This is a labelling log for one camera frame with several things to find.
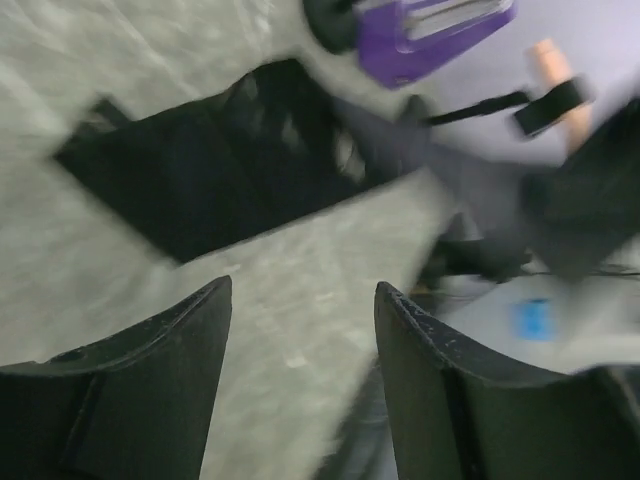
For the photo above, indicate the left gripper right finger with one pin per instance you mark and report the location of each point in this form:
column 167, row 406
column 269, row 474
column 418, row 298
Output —
column 459, row 410

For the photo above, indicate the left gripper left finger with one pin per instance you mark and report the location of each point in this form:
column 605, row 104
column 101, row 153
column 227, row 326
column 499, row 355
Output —
column 135, row 405

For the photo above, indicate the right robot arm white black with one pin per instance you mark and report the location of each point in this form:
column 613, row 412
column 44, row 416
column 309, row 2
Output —
column 570, row 216

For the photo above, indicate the purple box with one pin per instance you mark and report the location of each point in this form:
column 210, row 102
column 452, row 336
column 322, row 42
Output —
column 401, row 42

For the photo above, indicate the black trash bag roll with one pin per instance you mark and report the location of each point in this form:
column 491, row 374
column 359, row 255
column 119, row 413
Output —
column 271, row 149

